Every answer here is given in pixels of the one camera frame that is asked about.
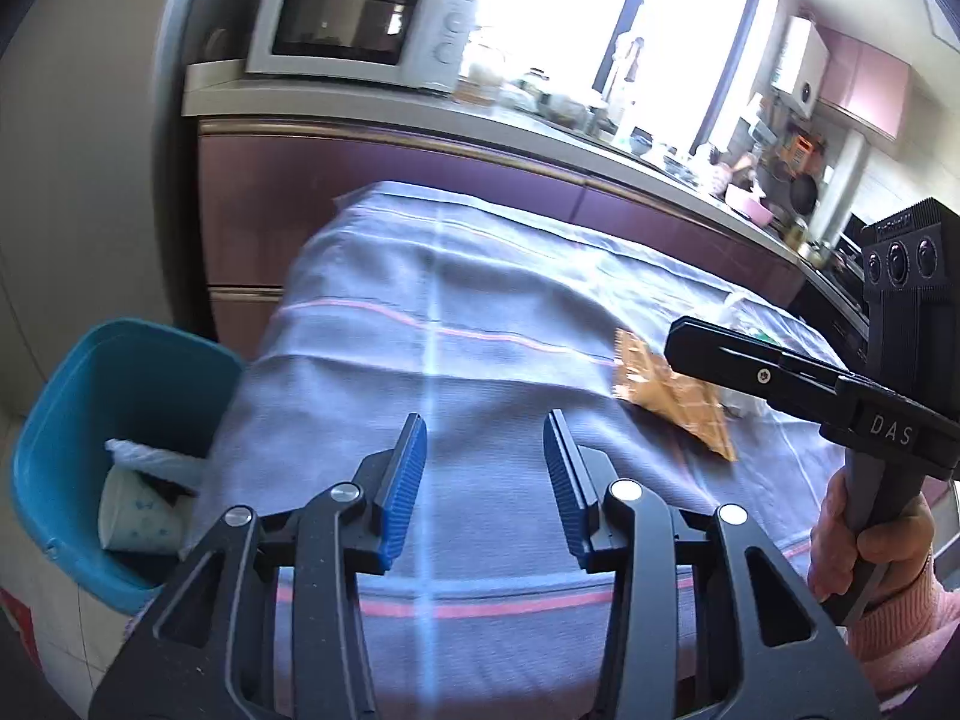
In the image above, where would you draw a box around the kitchen faucet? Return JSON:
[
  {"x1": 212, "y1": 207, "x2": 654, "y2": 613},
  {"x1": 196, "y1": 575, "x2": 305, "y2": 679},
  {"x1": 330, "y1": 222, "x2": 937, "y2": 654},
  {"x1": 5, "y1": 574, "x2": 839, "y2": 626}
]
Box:
[{"x1": 613, "y1": 36, "x2": 647, "y2": 110}]

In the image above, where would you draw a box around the kitchen window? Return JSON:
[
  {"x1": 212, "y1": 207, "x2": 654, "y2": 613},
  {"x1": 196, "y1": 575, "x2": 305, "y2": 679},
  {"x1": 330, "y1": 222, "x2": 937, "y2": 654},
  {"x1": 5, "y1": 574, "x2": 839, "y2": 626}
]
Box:
[{"x1": 457, "y1": 0, "x2": 767, "y2": 145}]

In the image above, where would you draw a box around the person's right forearm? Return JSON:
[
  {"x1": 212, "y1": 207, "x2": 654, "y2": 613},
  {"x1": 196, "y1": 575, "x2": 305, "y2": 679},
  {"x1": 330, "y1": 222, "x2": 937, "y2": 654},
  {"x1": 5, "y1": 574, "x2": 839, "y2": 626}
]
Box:
[{"x1": 846, "y1": 562, "x2": 960, "y2": 700}]

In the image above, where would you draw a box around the white water heater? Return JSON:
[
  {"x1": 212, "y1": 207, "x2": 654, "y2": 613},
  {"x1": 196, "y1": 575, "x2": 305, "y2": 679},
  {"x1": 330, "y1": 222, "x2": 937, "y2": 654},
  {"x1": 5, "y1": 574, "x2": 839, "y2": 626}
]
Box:
[{"x1": 772, "y1": 15, "x2": 830, "y2": 119}]

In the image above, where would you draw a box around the white tissue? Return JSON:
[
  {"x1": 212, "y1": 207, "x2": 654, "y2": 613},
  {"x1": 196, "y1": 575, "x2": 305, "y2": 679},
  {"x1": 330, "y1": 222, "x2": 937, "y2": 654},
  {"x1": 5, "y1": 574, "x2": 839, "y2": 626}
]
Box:
[{"x1": 105, "y1": 439, "x2": 208, "y2": 493}]

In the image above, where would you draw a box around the pink upper cabinet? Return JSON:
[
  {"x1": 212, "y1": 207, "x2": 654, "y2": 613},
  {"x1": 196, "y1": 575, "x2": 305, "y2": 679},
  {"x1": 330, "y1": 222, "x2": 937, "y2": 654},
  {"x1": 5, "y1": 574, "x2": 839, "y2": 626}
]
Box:
[{"x1": 817, "y1": 22, "x2": 913, "y2": 140}]

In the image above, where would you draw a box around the black stove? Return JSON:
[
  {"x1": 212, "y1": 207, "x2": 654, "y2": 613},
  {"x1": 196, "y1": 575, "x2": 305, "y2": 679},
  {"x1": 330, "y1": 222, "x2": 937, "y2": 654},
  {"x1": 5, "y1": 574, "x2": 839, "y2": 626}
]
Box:
[{"x1": 793, "y1": 232, "x2": 872, "y2": 350}]

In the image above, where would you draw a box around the gold snack wrapper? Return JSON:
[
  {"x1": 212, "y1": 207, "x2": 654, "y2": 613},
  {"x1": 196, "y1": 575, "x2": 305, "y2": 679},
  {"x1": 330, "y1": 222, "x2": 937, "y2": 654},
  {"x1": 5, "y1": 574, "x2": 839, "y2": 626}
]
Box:
[{"x1": 611, "y1": 328, "x2": 740, "y2": 463}]

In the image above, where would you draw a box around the pink pot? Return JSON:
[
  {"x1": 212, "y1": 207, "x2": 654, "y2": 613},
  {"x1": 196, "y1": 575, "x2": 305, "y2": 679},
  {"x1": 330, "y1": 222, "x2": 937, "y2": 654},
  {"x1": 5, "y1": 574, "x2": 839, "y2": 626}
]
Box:
[{"x1": 724, "y1": 184, "x2": 774, "y2": 227}]

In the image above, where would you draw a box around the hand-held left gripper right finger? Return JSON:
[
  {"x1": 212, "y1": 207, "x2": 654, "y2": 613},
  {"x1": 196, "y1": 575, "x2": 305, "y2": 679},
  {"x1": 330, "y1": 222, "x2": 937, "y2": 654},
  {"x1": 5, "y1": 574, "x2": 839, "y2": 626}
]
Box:
[{"x1": 544, "y1": 410, "x2": 878, "y2": 720}]

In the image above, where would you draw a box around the purple kitchen base cabinet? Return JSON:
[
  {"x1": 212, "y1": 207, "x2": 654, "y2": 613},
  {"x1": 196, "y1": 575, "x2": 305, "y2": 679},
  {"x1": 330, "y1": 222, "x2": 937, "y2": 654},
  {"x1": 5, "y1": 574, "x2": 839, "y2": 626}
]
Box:
[{"x1": 184, "y1": 60, "x2": 809, "y2": 361}]

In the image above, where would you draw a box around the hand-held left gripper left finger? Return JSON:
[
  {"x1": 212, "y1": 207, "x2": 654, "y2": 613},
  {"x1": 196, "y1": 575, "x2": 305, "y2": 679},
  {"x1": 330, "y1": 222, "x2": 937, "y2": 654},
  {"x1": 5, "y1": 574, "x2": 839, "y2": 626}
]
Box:
[{"x1": 88, "y1": 414, "x2": 428, "y2": 720}]

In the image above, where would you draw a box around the white microwave oven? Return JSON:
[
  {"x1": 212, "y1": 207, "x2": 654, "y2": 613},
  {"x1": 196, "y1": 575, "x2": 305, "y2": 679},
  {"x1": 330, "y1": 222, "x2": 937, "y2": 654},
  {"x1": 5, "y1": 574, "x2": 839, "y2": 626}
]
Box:
[{"x1": 246, "y1": 0, "x2": 481, "y2": 95}]

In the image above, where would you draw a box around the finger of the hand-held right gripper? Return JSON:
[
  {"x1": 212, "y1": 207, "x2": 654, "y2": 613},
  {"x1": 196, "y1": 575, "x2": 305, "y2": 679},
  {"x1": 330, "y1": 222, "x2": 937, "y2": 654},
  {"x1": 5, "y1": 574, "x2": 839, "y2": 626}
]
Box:
[{"x1": 664, "y1": 316, "x2": 852, "y2": 425}]

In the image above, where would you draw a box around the person's right hand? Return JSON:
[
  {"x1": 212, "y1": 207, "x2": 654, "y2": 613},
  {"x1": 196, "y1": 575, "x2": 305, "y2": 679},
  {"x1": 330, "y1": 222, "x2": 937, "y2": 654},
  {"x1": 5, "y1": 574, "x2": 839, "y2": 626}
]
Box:
[{"x1": 808, "y1": 465, "x2": 938, "y2": 605}]

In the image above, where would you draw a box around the plaid grey tablecloth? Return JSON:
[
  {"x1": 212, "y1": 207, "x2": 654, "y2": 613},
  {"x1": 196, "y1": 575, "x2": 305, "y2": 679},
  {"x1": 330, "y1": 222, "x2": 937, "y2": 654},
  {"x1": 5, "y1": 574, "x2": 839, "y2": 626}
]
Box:
[{"x1": 180, "y1": 180, "x2": 863, "y2": 720}]

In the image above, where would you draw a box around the dotted white paper cup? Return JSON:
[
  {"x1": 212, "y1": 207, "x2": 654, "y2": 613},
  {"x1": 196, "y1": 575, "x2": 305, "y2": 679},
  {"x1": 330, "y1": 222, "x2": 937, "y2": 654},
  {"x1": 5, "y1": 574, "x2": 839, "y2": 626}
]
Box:
[{"x1": 99, "y1": 465, "x2": 188, "y2": 554}]

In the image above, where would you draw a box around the clear green-printed plastic wrapper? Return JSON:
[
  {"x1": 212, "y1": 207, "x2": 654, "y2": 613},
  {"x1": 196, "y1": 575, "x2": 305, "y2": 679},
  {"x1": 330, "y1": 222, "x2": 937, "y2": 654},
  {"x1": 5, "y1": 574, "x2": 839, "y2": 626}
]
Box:
[{"x1": 716, "y1": 292, "x2": 787, "y2": 421}]

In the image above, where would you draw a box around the blue plastic bin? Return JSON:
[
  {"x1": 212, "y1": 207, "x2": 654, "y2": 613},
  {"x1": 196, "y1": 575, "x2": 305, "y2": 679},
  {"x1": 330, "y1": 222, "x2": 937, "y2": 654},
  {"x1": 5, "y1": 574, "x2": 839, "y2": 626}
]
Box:
[{"x1": 9, "y1": 319, "x2": 245, "y2": 616}]

